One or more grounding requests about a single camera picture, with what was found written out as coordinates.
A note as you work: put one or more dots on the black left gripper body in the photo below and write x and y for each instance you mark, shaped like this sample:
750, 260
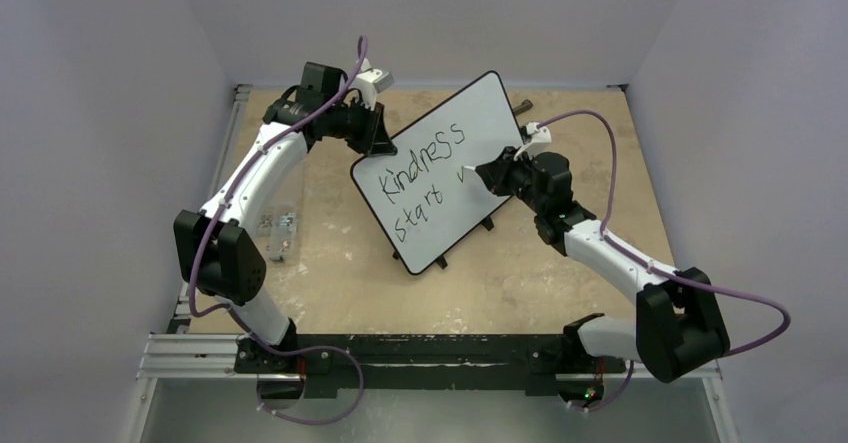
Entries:
352, 125

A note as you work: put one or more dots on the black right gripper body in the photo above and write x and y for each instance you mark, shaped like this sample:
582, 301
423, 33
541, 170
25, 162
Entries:
506, 174

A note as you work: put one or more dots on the white whiteboard black frame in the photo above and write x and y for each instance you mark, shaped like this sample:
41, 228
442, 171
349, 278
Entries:
422, 197

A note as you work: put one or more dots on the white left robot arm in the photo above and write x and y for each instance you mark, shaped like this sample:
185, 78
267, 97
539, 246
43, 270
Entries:
218, 258

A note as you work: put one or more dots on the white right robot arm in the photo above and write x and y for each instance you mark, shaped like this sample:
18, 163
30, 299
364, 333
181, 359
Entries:
677, 327

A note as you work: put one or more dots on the grey metal T-shaped pipe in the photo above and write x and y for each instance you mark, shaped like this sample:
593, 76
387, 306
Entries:
523, 107

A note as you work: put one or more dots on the clear box of screws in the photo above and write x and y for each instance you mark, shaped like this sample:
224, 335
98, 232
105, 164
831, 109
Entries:
276, 232

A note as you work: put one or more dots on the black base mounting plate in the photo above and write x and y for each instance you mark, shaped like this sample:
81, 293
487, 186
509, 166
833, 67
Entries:
533, 364

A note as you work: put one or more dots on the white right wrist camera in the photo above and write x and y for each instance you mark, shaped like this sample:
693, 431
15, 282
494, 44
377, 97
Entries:
535, 139

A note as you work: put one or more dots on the black wire easel stand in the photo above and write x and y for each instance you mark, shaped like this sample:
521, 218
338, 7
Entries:
487, 223

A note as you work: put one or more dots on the aluminium extrusion rail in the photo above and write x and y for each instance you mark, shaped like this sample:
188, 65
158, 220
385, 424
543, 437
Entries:
190, 356

